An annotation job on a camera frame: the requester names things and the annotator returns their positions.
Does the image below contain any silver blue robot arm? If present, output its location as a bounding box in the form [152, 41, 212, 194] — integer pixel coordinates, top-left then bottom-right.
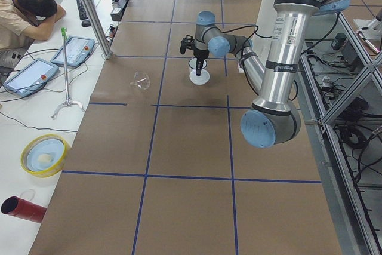
[181, 0, 350, 148]

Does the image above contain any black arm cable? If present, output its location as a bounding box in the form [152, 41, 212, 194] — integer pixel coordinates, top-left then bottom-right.
[219, 23, 273, 39]

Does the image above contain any near teach pendant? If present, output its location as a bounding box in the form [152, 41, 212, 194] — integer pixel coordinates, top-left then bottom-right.
[3, 58, 58, 97]

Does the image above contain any white cup lid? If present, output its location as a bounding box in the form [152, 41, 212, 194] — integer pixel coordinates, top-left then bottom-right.
[189, 70, 210, 85]

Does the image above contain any black computer mouse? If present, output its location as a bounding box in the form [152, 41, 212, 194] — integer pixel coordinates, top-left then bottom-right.
[81, 20, 91, 27]

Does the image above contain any yellow tape roll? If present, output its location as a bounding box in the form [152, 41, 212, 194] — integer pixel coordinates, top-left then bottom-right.
[20, 134, 70, 178]

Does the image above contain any green handled grabber stick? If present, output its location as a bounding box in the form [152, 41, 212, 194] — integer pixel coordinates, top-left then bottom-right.
[51, 27, 85, 119]

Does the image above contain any white enamel cup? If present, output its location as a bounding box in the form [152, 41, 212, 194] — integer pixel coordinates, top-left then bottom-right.
[188, 58, 207, 71]

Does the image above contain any clear plastic funnel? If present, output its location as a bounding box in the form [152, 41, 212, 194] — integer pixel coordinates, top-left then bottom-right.
[130, 71, 150, 90]

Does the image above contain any aluminium frame post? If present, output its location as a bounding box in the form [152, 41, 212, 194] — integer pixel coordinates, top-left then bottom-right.
[81, 0, 112, 59]

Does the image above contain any teach pendant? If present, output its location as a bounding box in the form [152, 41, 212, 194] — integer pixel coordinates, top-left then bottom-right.
[66, 36, 95, 68]
[3, 58, 58, 97]

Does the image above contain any far teach pendant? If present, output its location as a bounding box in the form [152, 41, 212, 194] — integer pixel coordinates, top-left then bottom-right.
[66, 36, 95, 68]

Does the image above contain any black keyboard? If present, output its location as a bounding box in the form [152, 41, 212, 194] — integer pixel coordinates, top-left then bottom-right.
[76, 0, 88, 20]

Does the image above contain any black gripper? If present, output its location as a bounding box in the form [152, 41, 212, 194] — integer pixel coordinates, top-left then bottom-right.
[193, 47, 209, 76]

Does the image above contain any person in beige shirt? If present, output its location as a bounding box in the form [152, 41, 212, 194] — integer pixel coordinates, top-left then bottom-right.
[1, 0, 66, 67]

